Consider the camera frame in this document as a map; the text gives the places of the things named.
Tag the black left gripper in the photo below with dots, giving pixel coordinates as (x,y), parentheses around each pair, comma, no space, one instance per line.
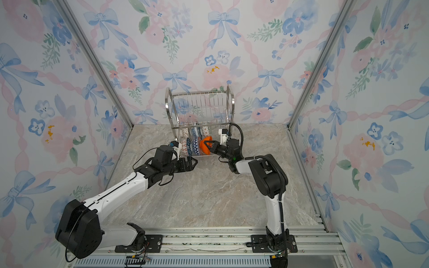
(191,166)

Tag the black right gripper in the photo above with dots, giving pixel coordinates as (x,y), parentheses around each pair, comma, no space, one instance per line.
(216,147)

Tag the orange plastic bowl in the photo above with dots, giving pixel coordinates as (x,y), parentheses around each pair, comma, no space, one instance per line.
(203,147)

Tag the red geometric pattern bowl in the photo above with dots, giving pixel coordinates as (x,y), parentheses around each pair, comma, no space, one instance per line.
(184,148)

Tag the blue geometric pattern bowl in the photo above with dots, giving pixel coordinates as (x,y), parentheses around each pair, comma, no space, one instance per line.
(193,146)

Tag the maroon white pattern bowl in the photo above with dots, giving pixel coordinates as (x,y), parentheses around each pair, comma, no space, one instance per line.
(185,133)

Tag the steel wire dish rack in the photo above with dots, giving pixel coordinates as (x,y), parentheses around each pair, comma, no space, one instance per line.
(214,108)

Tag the green pattern bowl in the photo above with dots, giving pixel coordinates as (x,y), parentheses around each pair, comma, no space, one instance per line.
(205,131)

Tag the blue floral bowl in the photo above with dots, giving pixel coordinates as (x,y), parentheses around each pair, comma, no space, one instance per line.
(196,132)

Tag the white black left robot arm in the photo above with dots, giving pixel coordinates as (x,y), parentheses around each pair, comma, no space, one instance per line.
(80,228)

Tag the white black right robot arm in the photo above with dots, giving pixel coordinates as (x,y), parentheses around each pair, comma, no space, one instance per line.
(271,182)

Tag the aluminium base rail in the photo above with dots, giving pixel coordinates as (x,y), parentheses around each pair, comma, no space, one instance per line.
(226,247)

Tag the aluminium corner post left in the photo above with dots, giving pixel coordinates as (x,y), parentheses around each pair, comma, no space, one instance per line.
(76,29)

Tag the aluminium corner post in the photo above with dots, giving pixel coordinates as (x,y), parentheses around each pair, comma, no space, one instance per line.
(76,29)
(326,51)

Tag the aluminium corner post right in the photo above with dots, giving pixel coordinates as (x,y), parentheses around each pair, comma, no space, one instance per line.
(326,51)

